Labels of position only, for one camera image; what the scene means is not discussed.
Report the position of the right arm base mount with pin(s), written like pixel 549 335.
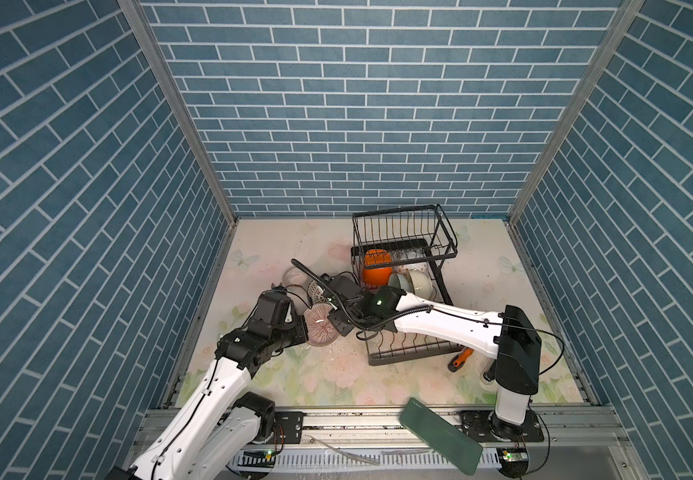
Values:
pixel 485 426

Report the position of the aluminium front rail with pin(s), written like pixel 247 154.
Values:
pixel 375 427

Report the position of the orange plastic bowl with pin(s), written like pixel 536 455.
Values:
pixel 377 269

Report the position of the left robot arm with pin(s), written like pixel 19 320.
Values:
pixel 222 416

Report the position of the dark green rectangular tray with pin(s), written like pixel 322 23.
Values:
pixel 444 438

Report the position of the cream bowl striped outside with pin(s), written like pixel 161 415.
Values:
pixel 421 284

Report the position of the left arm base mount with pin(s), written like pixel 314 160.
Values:
pixel 274 423

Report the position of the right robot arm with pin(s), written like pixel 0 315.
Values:
pixel 506 337

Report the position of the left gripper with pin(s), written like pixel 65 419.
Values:
pixel 299 325

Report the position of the orange handled screwdriver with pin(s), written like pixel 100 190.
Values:
pixel 460 360

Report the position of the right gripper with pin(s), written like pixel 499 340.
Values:
pixel 340 327

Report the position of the black wire dish rack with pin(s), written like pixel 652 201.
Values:
pixel 413 232

